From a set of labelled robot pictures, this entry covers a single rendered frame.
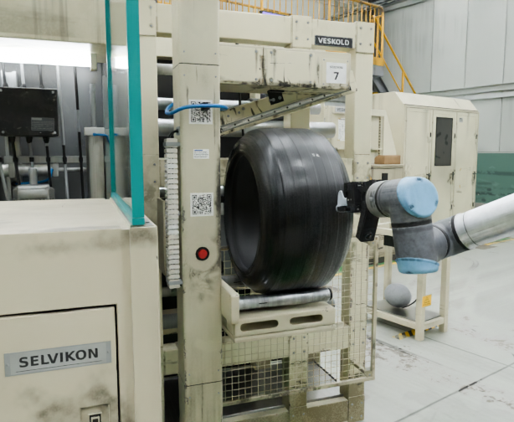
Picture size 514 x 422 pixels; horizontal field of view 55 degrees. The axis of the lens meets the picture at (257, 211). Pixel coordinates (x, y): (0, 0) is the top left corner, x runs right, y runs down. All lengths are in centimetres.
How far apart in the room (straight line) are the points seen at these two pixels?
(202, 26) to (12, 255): 104
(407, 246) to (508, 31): 1279
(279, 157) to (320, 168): 13
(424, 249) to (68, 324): 74
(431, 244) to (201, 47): 91
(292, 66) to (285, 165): 59
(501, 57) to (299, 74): 1193
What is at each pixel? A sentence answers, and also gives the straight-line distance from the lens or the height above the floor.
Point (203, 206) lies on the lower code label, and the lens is 158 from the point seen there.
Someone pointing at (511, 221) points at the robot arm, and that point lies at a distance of 119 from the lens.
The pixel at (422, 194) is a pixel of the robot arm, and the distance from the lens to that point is 113.
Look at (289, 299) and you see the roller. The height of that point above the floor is 90.
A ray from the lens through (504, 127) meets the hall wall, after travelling 1352.
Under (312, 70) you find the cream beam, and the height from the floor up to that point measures 170.
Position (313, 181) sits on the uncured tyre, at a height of 130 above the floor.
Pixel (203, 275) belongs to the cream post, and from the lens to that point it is 162.
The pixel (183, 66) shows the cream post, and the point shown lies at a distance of 158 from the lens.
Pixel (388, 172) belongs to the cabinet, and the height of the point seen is 114.
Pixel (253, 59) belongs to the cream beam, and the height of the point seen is 173.
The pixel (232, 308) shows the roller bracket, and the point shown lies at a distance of 155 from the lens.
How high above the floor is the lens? 138
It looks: 7 degrees down
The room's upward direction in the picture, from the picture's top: straight up
